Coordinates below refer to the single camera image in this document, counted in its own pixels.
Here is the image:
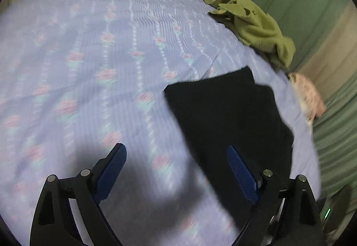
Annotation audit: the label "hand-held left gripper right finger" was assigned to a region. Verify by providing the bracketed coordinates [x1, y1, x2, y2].
[226, 145, 326, 246]

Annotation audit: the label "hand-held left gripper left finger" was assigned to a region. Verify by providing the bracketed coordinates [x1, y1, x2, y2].
[29, 143, 128, 246]

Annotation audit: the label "black pants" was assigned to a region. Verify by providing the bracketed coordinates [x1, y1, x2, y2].
[163, 66, 295, 235]

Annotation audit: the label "pink printed pajama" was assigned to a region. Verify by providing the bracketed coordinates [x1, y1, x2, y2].
[287, 72, 327, 125]

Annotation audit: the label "bed with purple floral sheet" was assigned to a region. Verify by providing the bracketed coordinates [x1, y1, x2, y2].
[0, 0, 322, 246]

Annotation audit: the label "beige curtain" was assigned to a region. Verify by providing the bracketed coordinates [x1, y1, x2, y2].
[290, 7, 357, 102]

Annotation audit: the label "olive green fleece garment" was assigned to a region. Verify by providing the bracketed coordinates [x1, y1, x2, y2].
[203, 0, 296, 70]

